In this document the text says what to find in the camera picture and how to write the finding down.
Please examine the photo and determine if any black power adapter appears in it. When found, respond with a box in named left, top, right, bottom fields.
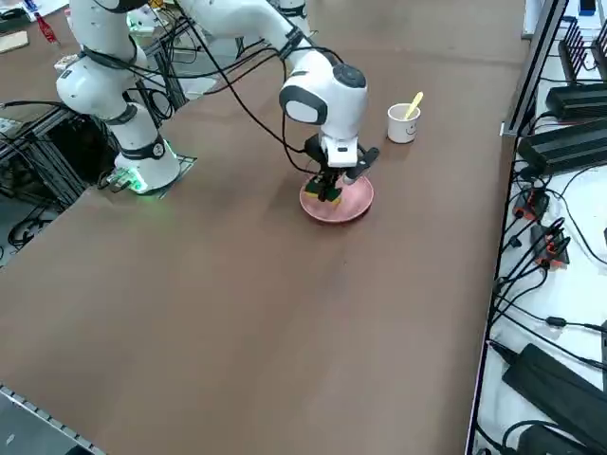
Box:
left=501, top=343, right=607, bottom=455

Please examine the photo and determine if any pink plate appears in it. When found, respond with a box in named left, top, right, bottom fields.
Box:
left=298, top=168, right=376, bottom=226

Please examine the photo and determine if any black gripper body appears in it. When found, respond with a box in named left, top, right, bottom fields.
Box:
left=305, top=134, right=328, bottom=167

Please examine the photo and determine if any orange and black connector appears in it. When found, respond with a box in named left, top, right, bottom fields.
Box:
left=514, top=188, right=551, bottom=222
left=529, top=220, right=573, bottom=271

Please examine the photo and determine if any black metal frame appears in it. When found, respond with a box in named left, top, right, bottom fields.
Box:
left=0, top=99, right=118, bottom=212

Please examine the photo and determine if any yellow spoon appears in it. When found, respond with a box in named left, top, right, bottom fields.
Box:
left=402, top=91, right=425, bottom=120

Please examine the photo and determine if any aluminium rail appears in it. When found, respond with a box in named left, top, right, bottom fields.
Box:
left=0, top=382, right=108, bottom=455

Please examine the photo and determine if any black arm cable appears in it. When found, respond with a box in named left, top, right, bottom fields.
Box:
left=84, top=0, right=361, bottom=176

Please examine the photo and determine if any aluminium camera post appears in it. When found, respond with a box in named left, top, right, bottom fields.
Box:
left=501, top=0, right=570, bottom=138

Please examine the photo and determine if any green and yellow sponge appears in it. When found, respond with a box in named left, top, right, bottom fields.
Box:
left=304, top=177, right=343, bottom=207

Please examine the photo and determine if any cardboard piece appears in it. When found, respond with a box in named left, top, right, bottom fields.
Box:
left=0, top=30, right=29, bottom=54

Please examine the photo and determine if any white smiley mug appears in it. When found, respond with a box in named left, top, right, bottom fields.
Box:
left=387, top=103, right=422, bottom=144

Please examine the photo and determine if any black comb rack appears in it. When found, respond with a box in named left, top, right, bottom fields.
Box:
left=557, top=18, right=607, bottom=86

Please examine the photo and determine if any long black ribbed box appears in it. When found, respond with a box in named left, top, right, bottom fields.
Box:
left=516, top=118, right=607, bottom=177

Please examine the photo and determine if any red bottle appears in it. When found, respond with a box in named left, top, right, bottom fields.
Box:
left=33, top=11, right=62, bottom=47

